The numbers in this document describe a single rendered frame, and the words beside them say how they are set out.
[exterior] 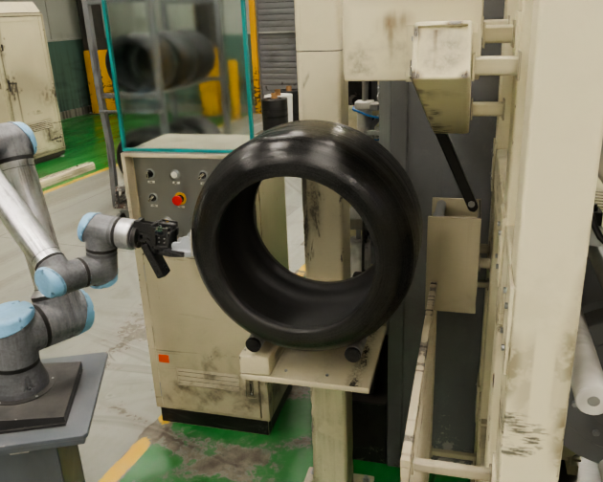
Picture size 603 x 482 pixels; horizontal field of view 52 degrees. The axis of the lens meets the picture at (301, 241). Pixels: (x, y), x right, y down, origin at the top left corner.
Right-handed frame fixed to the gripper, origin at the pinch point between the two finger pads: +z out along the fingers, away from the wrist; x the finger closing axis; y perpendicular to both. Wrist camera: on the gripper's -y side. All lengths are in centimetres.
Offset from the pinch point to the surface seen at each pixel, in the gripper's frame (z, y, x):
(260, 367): 22.4, -27.2, -8.6
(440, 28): 59, 68, -42
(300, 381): 34.0, -28.7, -8.6
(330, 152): 36, 37, -10
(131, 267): -154, -133, 233
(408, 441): 65, -5, -53
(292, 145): 27.2, 37.2, -10.2
